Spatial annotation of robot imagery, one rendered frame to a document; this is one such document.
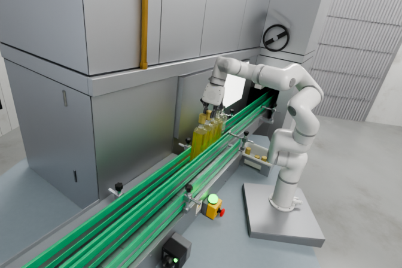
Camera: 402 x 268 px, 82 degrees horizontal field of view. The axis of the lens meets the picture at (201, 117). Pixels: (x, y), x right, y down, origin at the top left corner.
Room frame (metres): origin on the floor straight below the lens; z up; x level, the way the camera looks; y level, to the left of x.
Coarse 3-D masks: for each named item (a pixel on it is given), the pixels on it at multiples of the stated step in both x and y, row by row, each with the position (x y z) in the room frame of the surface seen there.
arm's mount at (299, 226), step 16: (256, 192) 0.96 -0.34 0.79; (272, 192) 0.97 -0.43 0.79; (256, 208) 0.85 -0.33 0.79; (272, 208) 0.86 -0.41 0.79; (304, 208) 0.88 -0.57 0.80; (256, 224) 0.75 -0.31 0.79; (272, 224) 0.76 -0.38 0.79; (288, 224) 0.77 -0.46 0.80; (304, 224) 0.78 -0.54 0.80; (272, 240) 0.71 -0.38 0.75; (288, 240) 0.71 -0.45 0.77; (304, 240) 0.71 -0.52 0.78; (320, 240) 0.71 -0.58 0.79
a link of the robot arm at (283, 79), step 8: (296, 64) 0.93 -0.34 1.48; (264, 72) 0.92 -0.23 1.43; (272, 72) 0.90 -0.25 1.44; (280, 72) 0.88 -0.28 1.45; (288, 72) 0.88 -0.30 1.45; (296, 72) 0.89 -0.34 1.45; (304, 72) 0.91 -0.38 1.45; (264, 80) 0.91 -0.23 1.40; (272, 80) 0.88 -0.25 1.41; (280, 80) 0.86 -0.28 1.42; (288, 80) 0.86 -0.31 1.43; (296, 80) 0.88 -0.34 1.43; (304, 80) 0.91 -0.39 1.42; (312, 80) 0.90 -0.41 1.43; (272, 88) 0.90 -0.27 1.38; (280, 88) 0.86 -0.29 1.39; (288, 88) 0.86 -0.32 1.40; (320, 88) 0.88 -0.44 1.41
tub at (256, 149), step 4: (248, 144) 1.39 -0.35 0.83; (252, 144) 1.38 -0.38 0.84; (256, 144) 1.38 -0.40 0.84; (252, 148) 1.37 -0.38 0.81; (256, 148) 1.36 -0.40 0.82; (260, 148) 1.35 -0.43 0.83; (264, 148) 1.34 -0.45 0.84; (244, 152) 1.34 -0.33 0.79; (252, 152) 1.37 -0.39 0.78; (256, 152) 1.36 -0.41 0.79; (260, 152) 1.35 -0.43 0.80; (264, 152) 1.33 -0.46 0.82; (248, 156) 1.22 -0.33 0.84; (252, 156) 1.33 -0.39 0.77; (260, 156) 1.34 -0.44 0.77; (260, 160) 1.19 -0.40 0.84; (268, 164) 1.16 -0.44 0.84
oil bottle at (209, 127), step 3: (204, 126) 1.06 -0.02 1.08; (207, 126) 1.06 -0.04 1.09; (210, 126) 1.07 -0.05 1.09; (213, 126) 1.09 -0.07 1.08; (207, 129) 1.05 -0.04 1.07; (210, 129) 1.06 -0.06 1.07; (213, 129) 1.09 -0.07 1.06; (210, 132) 1.06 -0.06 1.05; (207, 135) 1.05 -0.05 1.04; (210, 135) 1.07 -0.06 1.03; (207, 138) 1.05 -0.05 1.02; (210, 138) 1.07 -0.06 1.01; (207, 141) 1.05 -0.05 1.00; (210, 141) 1.08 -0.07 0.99; (207, 144) 1.05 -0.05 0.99; (210, 144) 1.08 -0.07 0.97; (207, 147) 1.06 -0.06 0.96
